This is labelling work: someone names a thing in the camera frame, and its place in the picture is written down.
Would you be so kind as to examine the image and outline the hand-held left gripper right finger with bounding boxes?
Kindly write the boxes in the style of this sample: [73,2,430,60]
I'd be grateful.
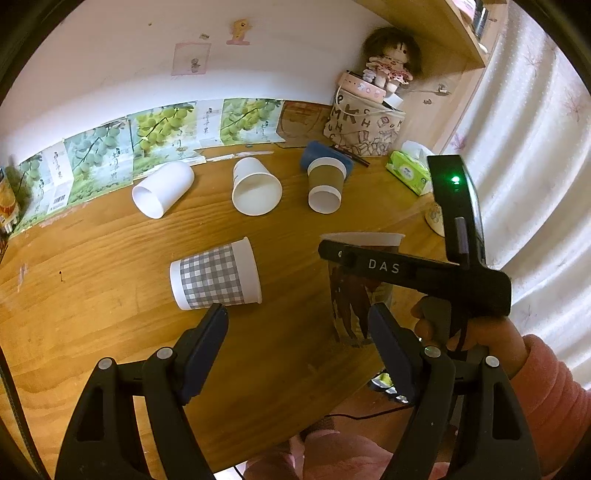
[367,302,542,480]

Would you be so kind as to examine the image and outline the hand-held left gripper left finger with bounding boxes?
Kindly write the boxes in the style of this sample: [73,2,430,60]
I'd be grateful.
[54,302,229,480]

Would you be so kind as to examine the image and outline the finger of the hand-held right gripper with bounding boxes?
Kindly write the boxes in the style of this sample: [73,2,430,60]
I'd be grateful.
[318,239,463,297]

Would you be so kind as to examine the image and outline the brown leaf print cup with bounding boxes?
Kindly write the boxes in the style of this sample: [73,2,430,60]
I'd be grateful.
[320,232,406,346]

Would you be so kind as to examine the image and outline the grey plaid paper cup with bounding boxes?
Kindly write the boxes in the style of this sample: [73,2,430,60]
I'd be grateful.
[169,237,263,311]

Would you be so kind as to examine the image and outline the person's right forearm pink sleeve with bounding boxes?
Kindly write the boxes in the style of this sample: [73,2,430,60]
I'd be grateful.
[508,333,591,477]

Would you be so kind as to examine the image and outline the brown white-rimmed paper cup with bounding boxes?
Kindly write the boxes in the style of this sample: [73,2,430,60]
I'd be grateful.
[307,158,348,214]

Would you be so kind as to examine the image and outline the white paper cup lying left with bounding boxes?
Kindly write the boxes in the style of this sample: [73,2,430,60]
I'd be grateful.
[132,161,195,219]

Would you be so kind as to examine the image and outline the person's right hand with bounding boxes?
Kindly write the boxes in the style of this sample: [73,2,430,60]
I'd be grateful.
[411,300,529,377]

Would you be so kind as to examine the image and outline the green white floor object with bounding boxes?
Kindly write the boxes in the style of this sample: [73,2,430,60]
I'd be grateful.
[370,371,413,405]

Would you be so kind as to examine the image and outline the green wet wipes pack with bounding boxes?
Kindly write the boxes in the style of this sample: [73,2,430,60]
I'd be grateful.
[385,140,435,197]

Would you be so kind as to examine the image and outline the white floral curtain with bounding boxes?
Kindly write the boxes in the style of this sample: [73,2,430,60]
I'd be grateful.
[438,4,586,365]

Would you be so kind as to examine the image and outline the dark pen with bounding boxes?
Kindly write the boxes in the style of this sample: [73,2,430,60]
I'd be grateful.
[330,144,370,166]

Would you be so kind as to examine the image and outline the person's pink clothed legs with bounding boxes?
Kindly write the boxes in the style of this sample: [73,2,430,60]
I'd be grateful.
[244,428,462,480]

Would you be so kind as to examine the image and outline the letter print fabric basket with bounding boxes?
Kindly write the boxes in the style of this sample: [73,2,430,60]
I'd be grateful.
[323,90,407,158]

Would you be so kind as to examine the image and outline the brown cardboard piece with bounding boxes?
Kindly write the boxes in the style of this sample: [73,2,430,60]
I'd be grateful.
[278,101,336,149]

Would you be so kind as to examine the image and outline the pink round box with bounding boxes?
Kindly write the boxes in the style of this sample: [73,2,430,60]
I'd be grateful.
[337,71,386,100]

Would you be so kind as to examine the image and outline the brown-haired doll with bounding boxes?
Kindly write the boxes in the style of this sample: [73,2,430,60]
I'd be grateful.
[361,27,423,93]

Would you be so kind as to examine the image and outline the white paper strip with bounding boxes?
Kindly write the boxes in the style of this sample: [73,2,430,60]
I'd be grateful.
[205,150,273,162]

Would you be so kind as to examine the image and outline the wooden shelf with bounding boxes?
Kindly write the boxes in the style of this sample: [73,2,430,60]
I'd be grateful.
[355,0,509,154]

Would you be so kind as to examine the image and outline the stacked books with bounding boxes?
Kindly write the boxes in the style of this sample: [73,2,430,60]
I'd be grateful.
[455,0,498,52]

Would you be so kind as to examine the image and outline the grape print cardboard sheet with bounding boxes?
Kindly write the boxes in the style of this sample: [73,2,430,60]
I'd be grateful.
[127,98,285,178]
[9,117,134,238]

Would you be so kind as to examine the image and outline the yellow box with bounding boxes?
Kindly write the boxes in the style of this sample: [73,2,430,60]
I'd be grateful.
[0,168,22,241]

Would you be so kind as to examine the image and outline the thin black cable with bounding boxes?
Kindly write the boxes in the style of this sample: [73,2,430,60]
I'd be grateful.
[322,412,419,422]

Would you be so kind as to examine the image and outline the thick black cable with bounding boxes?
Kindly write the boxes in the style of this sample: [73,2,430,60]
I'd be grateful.
[0,348,52,480]

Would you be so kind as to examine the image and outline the bear wall sticker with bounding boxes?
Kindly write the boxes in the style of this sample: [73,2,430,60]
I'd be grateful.
[226,18,253,46]

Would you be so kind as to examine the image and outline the pink square wall sticker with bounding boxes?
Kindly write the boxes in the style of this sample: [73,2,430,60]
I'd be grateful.
[171,41,212,76]

